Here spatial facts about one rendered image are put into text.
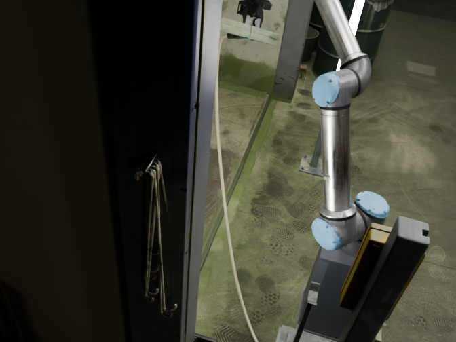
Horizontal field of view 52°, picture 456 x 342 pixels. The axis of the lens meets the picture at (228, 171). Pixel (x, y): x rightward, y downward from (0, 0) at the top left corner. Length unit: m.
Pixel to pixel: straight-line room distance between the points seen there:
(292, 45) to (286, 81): 0.34
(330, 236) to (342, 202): 0.15
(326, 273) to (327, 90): 0.91
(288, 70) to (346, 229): 2.37
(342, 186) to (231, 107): 2.27
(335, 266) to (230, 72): 2.48
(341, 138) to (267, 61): 2.37
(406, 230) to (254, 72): 3.37
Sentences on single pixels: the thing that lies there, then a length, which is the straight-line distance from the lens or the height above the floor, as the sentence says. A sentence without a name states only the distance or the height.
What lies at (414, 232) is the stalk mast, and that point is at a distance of 0.95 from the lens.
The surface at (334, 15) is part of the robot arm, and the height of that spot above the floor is 1.57.
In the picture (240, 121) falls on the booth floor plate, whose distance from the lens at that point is 3.86.
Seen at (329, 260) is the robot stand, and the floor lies 0.64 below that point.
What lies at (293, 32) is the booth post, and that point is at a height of 0.67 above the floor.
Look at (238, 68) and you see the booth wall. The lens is 4.21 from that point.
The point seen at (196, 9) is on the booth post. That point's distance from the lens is 0.84.
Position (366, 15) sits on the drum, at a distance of 4.38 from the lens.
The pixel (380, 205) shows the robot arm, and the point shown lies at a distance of 2.09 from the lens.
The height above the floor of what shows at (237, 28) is 1.48.
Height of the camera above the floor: 2.27
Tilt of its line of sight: 41 degrees down
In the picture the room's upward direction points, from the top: 7 degrees clockwise
